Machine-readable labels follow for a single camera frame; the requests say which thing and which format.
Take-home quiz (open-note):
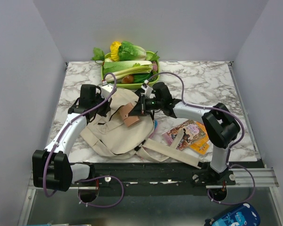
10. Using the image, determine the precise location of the pink fairy book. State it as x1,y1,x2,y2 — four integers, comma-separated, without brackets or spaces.
162,120,200,151

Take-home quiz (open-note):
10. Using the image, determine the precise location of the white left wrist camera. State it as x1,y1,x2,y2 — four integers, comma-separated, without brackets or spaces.
100,84,115,98

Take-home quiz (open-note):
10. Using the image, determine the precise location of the orange yellow book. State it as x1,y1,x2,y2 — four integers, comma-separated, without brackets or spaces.
190,122,209,155

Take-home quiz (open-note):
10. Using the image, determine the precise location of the green vegetable tray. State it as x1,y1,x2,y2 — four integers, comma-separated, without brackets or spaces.
101,51,160,89

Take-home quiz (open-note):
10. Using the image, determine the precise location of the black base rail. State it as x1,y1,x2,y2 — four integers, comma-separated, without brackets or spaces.
70,162,266,200

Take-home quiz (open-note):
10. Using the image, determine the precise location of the beige canvas backpack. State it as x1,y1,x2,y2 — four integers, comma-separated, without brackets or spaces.
80,89,203,169

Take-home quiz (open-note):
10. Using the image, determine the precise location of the green leafy lettuce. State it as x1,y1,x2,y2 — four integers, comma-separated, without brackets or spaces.
117,41,147,61

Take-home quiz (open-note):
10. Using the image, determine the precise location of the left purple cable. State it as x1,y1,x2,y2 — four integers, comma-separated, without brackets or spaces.
42,72,125,209

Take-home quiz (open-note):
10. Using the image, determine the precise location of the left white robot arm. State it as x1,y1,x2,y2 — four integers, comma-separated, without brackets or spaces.
32,84,116,192

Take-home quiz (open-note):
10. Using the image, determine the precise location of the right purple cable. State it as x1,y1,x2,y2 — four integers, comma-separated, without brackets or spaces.
143,72,257,205

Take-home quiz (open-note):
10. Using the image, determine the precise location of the purple cable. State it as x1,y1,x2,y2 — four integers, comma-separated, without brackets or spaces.
143,72,257,205
42,72,125,209

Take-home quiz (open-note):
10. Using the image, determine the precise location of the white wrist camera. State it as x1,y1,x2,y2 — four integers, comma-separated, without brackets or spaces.
100,84,115,98
141,83,153,98

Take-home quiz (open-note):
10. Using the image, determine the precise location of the tan leather wallet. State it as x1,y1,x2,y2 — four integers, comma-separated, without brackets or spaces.
119,103,140,127

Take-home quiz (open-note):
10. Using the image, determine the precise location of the blue pencil case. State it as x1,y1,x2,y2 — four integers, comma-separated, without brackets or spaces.
204,202,261,226

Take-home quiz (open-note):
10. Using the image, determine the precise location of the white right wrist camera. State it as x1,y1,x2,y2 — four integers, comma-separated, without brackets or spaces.
141,83,153,98

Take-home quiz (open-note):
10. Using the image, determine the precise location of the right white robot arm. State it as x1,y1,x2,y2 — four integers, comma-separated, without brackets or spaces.
128,82,245,185

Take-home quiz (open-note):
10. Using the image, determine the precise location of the pink pencil case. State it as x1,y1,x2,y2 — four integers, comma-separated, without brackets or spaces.
149,120,158,138

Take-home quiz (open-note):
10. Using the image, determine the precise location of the napa cabbage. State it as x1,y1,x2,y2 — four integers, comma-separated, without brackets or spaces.
102,60,157,82

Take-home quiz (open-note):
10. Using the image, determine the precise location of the yellow corn flower vegetable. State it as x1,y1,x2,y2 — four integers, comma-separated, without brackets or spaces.
110,41,122,62

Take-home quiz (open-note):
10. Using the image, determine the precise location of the aluminium frame rail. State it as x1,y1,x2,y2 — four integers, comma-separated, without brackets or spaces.
19,162,283,226

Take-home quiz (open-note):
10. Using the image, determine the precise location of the brown mushroom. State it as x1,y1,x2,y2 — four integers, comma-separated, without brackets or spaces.
121,75,134,84

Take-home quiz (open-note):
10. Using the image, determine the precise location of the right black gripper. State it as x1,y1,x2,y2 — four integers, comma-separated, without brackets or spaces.
129,94,163,117

